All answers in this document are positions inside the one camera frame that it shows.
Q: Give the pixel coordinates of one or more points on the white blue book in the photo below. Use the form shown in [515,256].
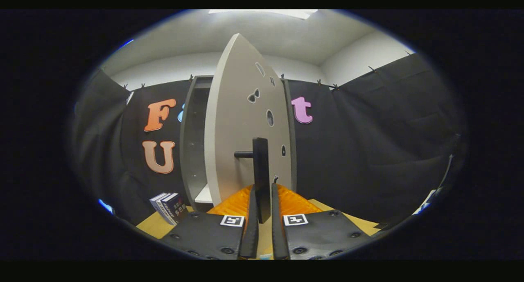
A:
[163,210]

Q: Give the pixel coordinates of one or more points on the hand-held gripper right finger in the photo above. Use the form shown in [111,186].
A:
[278,233]

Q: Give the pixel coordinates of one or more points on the dark blue book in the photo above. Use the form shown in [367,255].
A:
[178,208]

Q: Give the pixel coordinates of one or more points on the grey cabinet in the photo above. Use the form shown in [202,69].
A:
[186,151]

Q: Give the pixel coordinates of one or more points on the white cabinet door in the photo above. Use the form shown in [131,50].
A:
[237,110]

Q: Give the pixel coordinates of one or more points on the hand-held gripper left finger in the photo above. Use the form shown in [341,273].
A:
[250,233]

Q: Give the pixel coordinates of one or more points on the black backdrop cloth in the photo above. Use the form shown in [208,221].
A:
[368,151]

